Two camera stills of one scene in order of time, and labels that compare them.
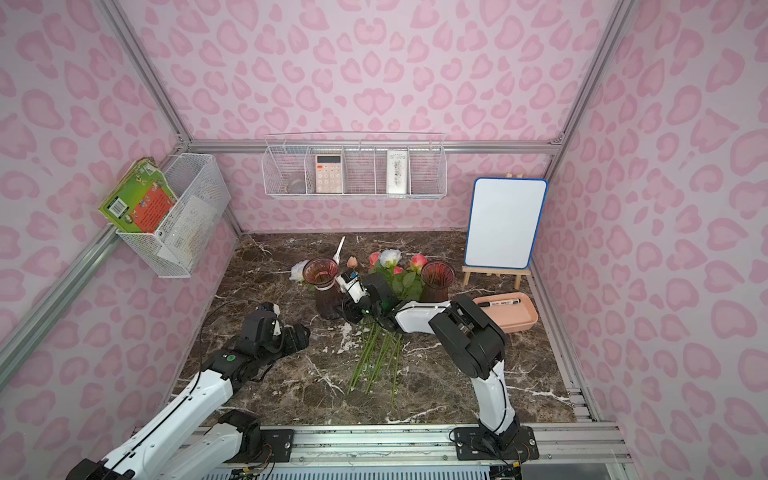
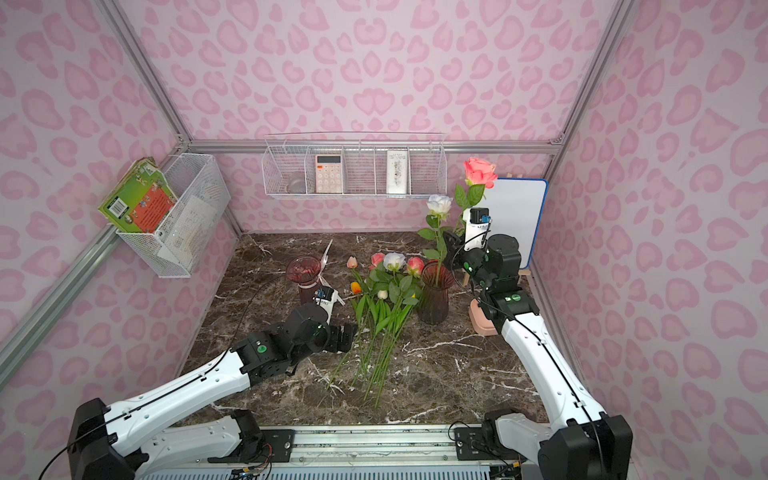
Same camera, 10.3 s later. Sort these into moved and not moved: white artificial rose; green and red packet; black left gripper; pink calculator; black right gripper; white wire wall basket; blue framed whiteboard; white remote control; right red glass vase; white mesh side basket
Moved: black left gripper; black right gripper; white artificial rose
Not moved: green and red packet; pink calculator; right red glass vase; white remote control; white wire wall basket; blue framed whiteboard; white mesh side basket
